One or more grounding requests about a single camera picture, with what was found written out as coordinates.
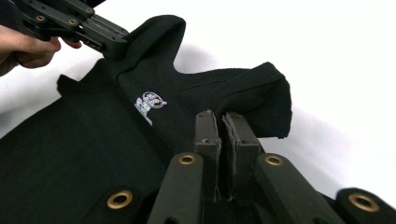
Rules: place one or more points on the white table board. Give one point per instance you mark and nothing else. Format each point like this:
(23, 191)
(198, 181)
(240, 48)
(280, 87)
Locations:
(327, 62)

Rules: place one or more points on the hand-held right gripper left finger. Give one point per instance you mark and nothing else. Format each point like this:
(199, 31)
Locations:
(209, 137)

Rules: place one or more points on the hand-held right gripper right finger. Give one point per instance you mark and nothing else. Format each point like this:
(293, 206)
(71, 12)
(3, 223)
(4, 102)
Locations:
(243, 146)

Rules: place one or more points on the black tank top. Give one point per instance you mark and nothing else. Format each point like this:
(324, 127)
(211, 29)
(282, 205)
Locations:
(93, 140)

